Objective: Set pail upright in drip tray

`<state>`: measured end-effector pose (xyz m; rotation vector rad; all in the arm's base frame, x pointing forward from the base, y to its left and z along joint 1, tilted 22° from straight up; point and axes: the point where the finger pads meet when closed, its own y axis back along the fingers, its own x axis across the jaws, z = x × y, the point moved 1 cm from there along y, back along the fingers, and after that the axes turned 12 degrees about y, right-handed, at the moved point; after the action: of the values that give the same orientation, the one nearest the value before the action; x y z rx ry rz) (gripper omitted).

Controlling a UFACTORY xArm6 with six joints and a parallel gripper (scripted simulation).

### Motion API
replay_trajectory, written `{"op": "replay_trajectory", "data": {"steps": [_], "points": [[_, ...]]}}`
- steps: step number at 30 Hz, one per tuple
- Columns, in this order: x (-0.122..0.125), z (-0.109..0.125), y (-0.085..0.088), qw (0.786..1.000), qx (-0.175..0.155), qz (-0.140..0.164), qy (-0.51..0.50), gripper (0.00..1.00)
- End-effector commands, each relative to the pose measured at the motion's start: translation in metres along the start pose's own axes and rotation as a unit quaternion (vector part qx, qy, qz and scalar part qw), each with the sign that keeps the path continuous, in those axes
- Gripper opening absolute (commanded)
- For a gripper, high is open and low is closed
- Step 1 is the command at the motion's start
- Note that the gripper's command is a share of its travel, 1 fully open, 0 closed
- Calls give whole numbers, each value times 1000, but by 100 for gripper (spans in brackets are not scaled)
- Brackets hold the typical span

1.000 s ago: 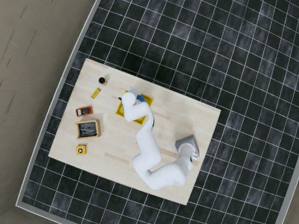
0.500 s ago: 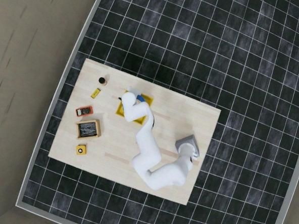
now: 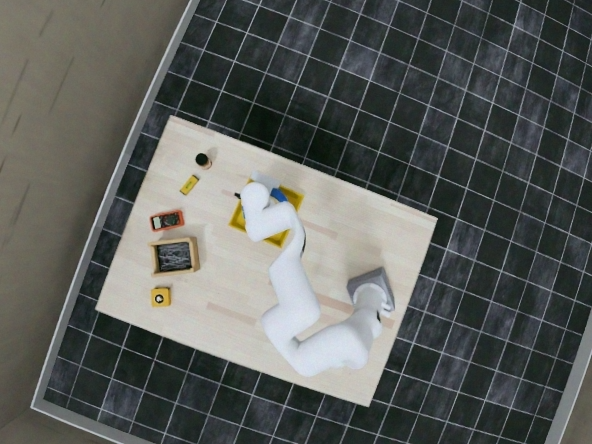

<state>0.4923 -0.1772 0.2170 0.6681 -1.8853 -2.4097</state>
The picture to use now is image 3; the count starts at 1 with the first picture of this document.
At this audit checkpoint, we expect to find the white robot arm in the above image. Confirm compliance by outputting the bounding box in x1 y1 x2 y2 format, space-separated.
240 170 391 377

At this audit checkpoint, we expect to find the light wooden crate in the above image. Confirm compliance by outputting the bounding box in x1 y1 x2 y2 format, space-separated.
147 237 200 278

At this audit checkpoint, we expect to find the blue bucket with grey wire handle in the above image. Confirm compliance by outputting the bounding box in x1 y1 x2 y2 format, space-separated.
242 188 288 219

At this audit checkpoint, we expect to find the yellow shallow tray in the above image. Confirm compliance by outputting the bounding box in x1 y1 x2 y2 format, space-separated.
228 177 304 249

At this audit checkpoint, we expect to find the orange digital multimeter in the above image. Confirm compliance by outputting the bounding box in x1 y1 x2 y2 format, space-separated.
149 210 184 232

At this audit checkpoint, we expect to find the yellow spirit level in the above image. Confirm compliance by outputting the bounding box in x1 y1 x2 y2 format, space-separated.
179 174 199 196

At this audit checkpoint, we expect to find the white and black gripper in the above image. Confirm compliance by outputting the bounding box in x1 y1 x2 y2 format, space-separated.
234 192 275 207

